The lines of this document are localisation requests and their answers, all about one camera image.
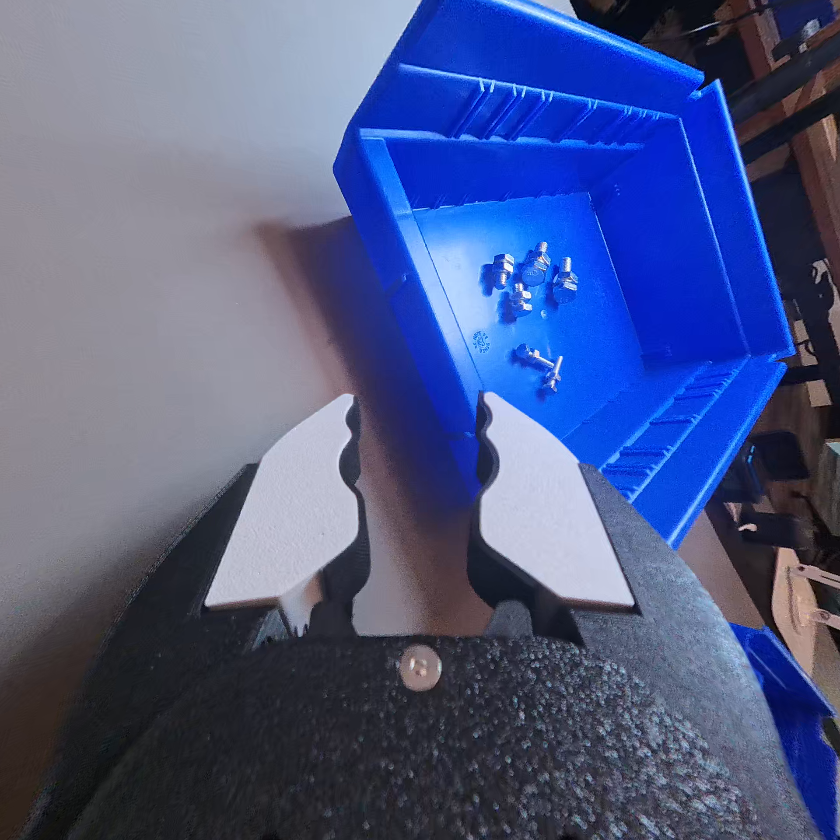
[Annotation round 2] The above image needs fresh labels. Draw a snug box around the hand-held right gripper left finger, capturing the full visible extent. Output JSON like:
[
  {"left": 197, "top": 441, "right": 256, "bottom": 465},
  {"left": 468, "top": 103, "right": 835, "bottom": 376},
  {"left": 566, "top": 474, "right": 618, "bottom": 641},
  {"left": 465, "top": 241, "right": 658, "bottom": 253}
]
[{"left": 204, "top": 394, "right": 368, "bottom": 618}]

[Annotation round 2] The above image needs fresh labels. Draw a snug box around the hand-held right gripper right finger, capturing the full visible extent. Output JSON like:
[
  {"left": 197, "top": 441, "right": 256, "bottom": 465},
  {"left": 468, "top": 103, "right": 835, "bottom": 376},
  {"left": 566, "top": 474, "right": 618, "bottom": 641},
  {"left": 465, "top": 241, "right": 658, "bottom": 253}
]
[{"left": 473, "top": 392, "right": 637, "bottom": 620}]

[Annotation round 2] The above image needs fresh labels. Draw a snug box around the cluster of bolts with nuts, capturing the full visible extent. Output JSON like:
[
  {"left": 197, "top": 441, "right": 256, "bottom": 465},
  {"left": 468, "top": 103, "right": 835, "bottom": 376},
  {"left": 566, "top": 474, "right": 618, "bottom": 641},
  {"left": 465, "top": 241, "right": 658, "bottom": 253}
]
[{"left": 477, "top": 243, "right": 581, "bottom": 395}]

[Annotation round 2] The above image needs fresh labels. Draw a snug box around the blue plastic bin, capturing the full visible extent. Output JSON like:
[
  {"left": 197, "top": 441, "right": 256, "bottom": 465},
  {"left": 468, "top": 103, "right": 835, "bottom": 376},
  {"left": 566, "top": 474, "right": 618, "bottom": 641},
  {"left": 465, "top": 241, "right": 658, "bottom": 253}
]
[
  {"left": 332, "top": 0, "right": 798, "bottom": 550},
  {"left": 726, "top": 621, "right": 840, "bottom": 840}
]

